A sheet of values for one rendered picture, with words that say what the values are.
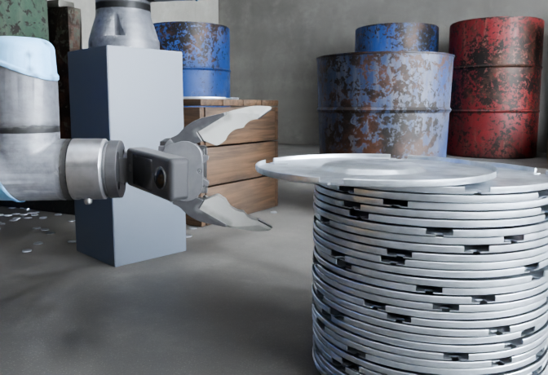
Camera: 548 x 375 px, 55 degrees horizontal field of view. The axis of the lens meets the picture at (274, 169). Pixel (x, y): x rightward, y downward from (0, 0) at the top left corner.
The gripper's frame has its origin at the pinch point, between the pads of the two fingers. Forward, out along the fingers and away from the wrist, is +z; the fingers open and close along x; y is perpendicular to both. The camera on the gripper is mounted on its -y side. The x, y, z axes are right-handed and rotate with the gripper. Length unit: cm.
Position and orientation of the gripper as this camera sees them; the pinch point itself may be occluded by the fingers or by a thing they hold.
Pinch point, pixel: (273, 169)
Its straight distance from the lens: 64.5
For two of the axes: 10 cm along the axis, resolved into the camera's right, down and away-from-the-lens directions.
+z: 10.0, -0.1, 0.9
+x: 0.0, 9.9, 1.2
